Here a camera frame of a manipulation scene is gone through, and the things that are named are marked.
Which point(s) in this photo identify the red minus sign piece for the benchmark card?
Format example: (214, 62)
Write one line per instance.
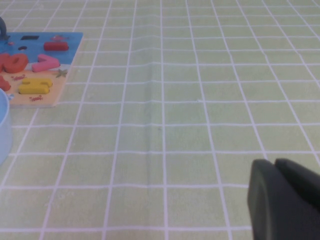
(56, 46)

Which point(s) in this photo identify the orange wooden number ten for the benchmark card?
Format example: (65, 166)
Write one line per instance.
(13, 62)

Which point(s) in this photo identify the light blue plastic bowl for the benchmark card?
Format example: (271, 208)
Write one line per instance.
(4, 125)

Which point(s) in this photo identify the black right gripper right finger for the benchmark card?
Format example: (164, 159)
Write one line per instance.
(302, 180)

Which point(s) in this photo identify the green checked tablecloth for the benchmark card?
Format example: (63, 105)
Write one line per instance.
(175, 112)

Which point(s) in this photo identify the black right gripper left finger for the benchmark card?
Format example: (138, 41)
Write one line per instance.
(275, 207)

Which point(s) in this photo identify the yellow equals sign piece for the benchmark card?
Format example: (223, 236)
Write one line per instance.
(32, 88)

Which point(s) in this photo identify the blue wooden puzzle board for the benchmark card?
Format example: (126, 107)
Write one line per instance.
(40, 48)

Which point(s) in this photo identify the orange plus sign piece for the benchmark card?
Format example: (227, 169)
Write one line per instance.
(3, 83)

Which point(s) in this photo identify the pink greater-than sign piece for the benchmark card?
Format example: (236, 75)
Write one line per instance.
(43, 65)

